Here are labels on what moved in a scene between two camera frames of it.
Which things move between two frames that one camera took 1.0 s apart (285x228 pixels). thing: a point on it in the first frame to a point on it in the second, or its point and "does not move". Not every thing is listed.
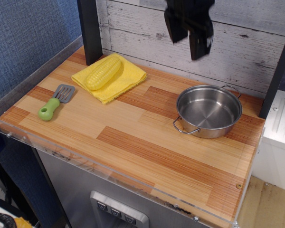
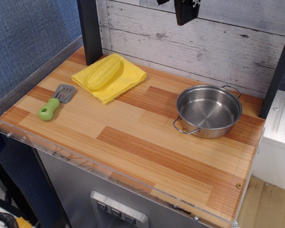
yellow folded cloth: [127, 76] does not move
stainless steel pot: [208, 111] does not move
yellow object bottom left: [21, 223] does not move
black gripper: [195, 12] to [186, 11]
